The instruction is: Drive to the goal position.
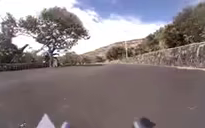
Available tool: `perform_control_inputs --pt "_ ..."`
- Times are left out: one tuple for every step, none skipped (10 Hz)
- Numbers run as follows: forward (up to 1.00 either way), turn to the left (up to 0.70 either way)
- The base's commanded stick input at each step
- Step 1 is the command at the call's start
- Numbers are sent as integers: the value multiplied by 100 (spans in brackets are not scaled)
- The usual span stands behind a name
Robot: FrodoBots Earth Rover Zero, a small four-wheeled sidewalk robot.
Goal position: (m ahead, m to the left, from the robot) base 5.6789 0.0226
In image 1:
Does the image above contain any dark bush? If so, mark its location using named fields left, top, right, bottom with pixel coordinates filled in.
left=105, top=45, right=128, bottom=62

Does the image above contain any dry hill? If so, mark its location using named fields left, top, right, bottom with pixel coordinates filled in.
left=79, top=38, right=146, bottom=63

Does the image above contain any grey stone wall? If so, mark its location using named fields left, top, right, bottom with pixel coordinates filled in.
left=118, top=39, right=205, bottom=70

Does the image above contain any large spreading tree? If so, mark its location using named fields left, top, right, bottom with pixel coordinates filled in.
left=0, top=5, right=91, bottom=68

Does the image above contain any robot's own part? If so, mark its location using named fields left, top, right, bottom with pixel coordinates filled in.
left=60, top=121, right=72, bottom=128
left=133, top=116, right=157, bottom=128

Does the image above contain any wood on slope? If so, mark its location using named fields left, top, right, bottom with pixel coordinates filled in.
left=133, top=1, right=205, bottom=56

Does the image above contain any thin pole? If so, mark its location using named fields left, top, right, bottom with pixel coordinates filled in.
left=124, top=40, right=129, bottom=60

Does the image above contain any low dark wall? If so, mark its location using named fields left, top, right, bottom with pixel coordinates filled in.
left=0, top=62, right=52, bottom=73

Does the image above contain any grey asphalt road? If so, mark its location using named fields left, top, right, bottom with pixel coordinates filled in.
left=0, top=63, right=205, bottom=128

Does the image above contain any pale kerb strip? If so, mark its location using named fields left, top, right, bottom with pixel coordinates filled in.
left=163, top=64, right=205, bottom=74

